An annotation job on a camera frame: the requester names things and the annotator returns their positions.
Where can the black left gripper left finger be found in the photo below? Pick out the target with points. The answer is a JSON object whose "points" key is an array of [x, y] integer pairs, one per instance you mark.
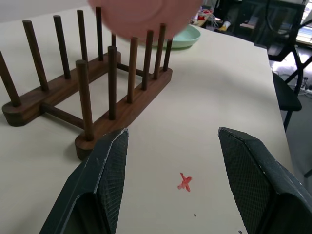
{"points": [[97, 180]]}

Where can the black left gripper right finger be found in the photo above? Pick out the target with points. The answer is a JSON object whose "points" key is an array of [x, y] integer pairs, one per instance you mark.
{"points": [[258, 175]]}

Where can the pink plate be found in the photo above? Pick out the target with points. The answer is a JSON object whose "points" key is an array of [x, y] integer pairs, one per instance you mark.
{"points": [[146, 14]]}

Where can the wooden dish rack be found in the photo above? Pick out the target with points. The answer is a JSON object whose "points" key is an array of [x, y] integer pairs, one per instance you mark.
{"points": [[63, 87]]}

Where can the red cross mark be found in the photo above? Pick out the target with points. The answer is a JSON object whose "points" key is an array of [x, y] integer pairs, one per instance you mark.
{"points": [[184, 182]]}

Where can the black chair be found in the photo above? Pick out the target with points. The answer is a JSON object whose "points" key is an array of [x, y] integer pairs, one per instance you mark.
{"points": [[287, 97]]}

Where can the green plate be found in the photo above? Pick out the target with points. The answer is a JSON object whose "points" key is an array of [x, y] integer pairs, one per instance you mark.
{"points": [[187, 36]]}

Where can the red and white clutter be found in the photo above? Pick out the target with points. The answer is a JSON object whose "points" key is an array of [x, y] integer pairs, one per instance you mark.
{"points": [[207, 15]]}

